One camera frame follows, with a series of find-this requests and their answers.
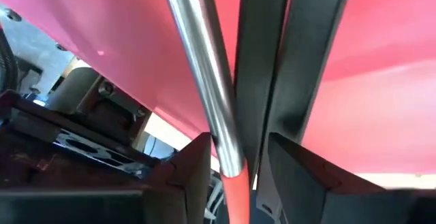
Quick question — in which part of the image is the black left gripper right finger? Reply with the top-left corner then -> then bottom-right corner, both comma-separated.
267,131 -> 386,224

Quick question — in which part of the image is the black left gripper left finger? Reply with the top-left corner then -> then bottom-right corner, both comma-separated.
142,131 -> 213,224

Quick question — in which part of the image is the red spoon steel handle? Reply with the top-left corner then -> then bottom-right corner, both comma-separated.
159,0 -> 252,224

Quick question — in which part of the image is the large black nylon spoon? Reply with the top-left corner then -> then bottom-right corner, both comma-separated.
255,0 -> 355,218

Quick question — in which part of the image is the pink translucent plastic tray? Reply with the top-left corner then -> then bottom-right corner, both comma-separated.
0,0 -> 436,176

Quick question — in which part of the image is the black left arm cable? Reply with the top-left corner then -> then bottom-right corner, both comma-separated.
0,26 -> 18,94

